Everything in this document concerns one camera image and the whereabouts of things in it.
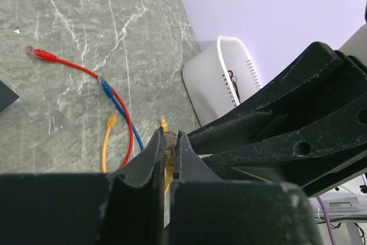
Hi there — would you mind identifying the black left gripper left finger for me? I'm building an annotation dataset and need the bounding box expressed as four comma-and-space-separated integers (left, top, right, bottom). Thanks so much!
100, 129, 165, 244

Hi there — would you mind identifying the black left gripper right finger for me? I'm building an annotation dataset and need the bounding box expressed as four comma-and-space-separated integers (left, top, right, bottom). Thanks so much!
170, 132, 320, 244

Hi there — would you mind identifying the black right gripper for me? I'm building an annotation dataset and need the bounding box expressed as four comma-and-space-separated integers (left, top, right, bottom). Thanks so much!
188, 42, 366, 196

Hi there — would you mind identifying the blue ethernet patch cable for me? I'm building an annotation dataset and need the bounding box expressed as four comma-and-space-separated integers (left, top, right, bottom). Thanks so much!
98, 76, 146, 152

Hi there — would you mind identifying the black network switch box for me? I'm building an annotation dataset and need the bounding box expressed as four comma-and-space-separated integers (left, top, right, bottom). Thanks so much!
0, 81, 19, 112

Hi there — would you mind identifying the red ethernet patch cable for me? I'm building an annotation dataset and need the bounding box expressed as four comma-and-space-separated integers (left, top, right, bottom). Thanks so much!
25, 45, 134, 171

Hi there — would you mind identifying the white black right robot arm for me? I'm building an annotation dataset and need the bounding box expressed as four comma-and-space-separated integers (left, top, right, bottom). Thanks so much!
188, 26, 366, 197

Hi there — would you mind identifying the white plastic basket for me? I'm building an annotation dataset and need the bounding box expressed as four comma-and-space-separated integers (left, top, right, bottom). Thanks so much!
182, 36, 261, 126

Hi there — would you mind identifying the tangled cable bundle in basket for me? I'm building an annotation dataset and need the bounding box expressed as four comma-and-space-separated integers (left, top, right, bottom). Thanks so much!
228, 69, 241, 102

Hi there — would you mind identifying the yellow ethernet cable right loop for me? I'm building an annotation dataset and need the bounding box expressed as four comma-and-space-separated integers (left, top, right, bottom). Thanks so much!
101, 111, 119, 173

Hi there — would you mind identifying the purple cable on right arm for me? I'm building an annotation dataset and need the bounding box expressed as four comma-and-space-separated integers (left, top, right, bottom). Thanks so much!
315, 196, 339, 245

